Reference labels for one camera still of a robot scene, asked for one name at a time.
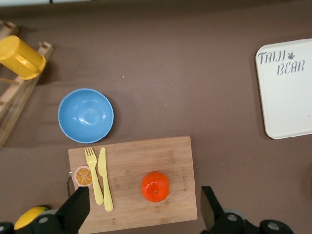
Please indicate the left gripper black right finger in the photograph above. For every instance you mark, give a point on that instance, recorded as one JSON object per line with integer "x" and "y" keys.
{"x": 214, "y": 217}

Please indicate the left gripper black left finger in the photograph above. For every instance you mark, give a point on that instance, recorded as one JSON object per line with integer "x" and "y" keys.
{"x": 74, "y": 214}

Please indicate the orange mandarin fruit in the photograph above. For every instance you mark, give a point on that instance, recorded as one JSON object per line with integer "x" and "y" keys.
{"x": 155, "y": 186}

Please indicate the orange slice round tag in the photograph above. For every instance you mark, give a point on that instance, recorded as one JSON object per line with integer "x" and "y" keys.
{"x": 83, "y": 176}

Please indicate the yellow plastic fork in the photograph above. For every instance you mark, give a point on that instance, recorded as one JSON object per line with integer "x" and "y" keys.
{"x": 93, "y": 175}

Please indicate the yellow plastic knife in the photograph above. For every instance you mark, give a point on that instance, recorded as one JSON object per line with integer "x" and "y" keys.
{"x": 104, "y": 178}

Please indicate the yellow lemon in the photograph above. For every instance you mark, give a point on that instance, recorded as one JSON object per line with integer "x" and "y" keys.
{"x": 26, "y": 217}

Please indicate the bamboo cutting board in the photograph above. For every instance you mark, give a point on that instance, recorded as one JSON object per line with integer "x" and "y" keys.
{"x": 146, "y": 158}

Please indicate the blue plastic bowl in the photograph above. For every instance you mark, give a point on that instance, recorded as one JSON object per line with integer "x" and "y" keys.
{"x": 85, "y": 115}

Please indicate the wooden peg drying rack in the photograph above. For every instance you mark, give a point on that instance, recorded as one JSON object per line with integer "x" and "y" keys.
{"x": 14, "y": 97}

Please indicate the cream tray with bear print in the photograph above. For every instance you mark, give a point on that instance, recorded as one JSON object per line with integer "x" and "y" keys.
{"x": 287, "y": 97}

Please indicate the yellow plastic mug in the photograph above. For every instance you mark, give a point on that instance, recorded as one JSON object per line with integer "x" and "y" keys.
{"x": 17, "y": 56}

